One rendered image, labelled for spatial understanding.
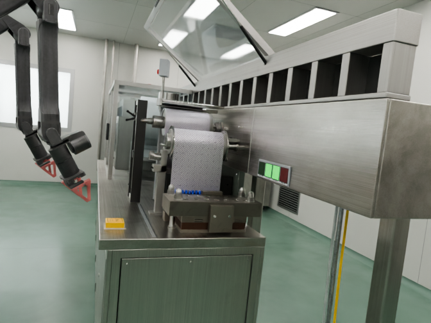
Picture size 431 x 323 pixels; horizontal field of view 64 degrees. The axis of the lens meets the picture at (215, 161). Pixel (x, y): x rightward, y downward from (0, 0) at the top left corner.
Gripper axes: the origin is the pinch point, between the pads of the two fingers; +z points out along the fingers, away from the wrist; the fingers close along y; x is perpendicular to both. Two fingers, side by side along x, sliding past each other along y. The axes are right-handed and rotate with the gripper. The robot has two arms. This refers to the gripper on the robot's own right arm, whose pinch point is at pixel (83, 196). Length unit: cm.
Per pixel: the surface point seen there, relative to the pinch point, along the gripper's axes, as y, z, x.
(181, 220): -7.1, 26.5, -27.2
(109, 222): 6.3, 16.9, -4.7
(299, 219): 203, 271, -287
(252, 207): -18, 35, -55
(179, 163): 9.7, 12.0, -43.5
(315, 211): 170, 247, -288
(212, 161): 5, 18, -57
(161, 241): -11.5, 26.6, -15.0
